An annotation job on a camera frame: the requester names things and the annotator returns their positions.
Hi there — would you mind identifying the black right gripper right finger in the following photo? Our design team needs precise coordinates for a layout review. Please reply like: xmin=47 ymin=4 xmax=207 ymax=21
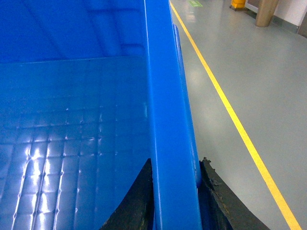
xmin=198 ymin=158 xmax=268 ymax=230

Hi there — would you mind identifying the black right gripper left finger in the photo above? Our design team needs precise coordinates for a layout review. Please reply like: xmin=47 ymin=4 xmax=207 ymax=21
xmin=100 ymin=159 xmax=154 ymax=230

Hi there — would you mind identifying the large blue plastic crate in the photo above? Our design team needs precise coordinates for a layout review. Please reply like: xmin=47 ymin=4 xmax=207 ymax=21
xmin=0 ymin=0 xmax=201 ymax=230

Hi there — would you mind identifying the yellow wet floor sign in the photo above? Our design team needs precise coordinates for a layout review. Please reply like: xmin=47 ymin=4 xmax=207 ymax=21
xmin=230 ymin=0 xmax=246 ymax=11

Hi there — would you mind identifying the tan cylindrical pillar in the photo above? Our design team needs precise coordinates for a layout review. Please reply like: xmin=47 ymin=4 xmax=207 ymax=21
xmin=255 ymin=0 xmax=279 ymax=27

